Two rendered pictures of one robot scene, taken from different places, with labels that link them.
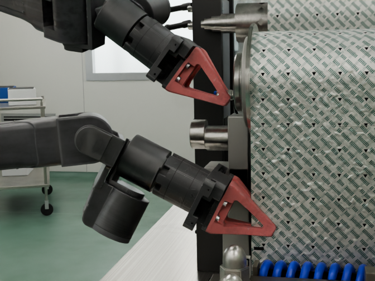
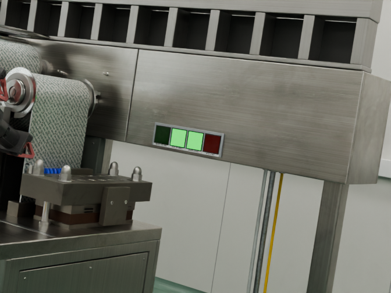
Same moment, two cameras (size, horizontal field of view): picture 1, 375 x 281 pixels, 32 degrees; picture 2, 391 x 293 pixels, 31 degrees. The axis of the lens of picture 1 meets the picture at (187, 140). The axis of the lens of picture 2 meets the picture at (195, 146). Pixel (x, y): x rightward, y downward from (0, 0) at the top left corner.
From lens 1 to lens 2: 1.68 m
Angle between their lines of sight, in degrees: 69
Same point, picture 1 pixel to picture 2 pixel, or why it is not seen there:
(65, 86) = not seen: outside the picture
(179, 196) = (12, 140)
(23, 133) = not seen: outside the picture
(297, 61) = (48, 87)
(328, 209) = (50, 147)
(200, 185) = (19, 135)
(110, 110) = not seen: outside the picture
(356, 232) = (56, 156)
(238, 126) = (7, 111)
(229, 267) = (41, 167)
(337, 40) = (55, 81)
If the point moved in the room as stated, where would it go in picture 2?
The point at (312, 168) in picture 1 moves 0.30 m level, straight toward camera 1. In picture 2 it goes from (48, 130) to (128, 146)
